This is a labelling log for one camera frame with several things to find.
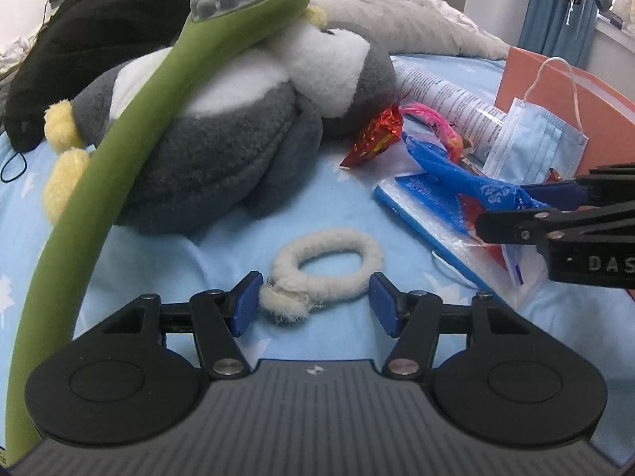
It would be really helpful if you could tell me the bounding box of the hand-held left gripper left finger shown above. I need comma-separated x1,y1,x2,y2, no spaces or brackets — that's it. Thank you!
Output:
74,271,264,378

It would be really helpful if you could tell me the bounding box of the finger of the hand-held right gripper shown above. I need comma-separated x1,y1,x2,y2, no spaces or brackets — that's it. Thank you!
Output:
475,203,635,247
518,163,635,210

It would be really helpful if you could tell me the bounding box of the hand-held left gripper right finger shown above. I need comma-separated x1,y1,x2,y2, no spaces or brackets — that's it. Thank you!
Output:
369,272,554,378

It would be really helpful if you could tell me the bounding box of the blue face mask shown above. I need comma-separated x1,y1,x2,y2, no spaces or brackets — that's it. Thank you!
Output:
482,57,590,189

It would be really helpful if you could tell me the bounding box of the blue plastic bag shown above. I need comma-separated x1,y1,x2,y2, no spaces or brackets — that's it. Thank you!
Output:
402,131,551,234

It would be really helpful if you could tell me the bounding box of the white fluffy scrunchie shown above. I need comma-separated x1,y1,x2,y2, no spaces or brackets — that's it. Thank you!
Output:
258,228,384,325

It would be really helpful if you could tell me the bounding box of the orange cardboard box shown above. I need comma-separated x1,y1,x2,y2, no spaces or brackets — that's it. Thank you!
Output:
493,46,635,169

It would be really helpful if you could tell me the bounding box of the pink feathered flamingo toy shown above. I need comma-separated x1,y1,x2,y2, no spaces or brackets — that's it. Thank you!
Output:
399,102,464,162

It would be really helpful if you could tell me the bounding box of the green massage stick grey head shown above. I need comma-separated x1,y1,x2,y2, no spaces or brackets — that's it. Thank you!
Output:
2,0,311,472

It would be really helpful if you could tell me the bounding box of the clear zip bag blue edge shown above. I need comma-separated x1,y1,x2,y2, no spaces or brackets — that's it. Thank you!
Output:
373,173,541,288

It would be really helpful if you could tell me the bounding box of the light blue printed bed sheet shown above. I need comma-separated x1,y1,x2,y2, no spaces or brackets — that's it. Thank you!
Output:
0,54,635,457

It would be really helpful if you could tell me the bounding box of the grey penguin plush toy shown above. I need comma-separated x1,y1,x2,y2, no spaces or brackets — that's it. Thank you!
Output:
44,7,398,236

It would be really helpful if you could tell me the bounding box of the white printed tube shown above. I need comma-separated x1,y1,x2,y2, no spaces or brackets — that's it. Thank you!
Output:
394,57,512,159

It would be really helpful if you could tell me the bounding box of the red foil wrapper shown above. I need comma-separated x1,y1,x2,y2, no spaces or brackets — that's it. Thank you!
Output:
340,104,405,169

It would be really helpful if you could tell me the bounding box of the blue curtain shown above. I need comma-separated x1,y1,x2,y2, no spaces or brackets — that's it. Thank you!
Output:
518,0,603,70

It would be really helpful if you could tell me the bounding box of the grey duvet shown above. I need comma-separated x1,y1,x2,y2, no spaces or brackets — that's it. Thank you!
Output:
288,0,512,60

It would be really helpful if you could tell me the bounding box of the black jacket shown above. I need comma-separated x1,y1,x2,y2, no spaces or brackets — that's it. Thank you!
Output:
2,0,239,152

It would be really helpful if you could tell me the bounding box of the crumpled white cloth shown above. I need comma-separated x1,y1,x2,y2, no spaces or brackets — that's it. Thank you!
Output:
0,35,50,80

